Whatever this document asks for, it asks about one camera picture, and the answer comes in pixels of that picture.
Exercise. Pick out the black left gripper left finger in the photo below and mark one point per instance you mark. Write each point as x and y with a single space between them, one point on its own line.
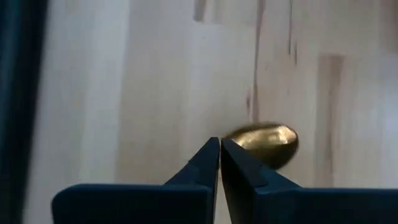
140 205

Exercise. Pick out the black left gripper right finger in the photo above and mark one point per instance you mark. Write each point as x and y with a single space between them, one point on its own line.
311 208

